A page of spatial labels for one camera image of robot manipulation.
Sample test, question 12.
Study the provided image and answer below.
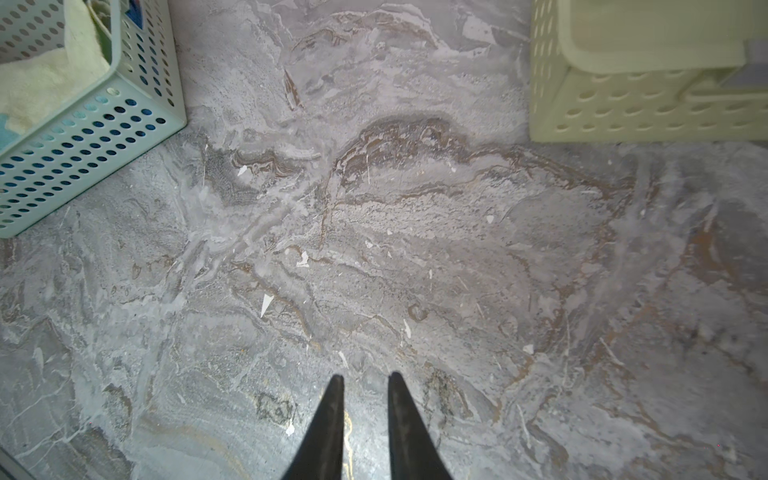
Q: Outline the light green yellow towel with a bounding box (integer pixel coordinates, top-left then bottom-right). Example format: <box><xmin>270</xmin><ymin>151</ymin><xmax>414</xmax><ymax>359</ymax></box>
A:
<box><xmin>1</xmin><ymin>1</ymin><xmax>110</xmax><ymax>148</ymax></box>

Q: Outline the yellow-green plastic basket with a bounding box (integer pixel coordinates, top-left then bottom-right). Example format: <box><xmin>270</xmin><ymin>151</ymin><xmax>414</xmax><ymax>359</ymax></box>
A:
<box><xmin>529</xmin><ymin>1</ymin><xmax>767</xmax><ymax>143</ymax></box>

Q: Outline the mint green plastic basket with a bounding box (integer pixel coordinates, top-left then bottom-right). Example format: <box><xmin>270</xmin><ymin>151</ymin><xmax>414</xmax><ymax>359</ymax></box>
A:
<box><xmin>1</xmin><ymin>1</ymin><xmax>187</xmax><ymax>239</ymax></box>

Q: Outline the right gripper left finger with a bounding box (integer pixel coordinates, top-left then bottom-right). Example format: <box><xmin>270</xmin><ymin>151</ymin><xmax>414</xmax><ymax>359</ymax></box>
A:
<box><xmin>283</xmin><ymin>375</ymin><xmax>345</xmax><ymax>480</ymax></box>

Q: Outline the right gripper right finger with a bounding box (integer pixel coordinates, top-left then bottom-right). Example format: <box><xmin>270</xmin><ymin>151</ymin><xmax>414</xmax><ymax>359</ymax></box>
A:
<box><xmin>388</xmin><ymin>372</ymin><xmax>452</xmax><ymax>480</ymax></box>

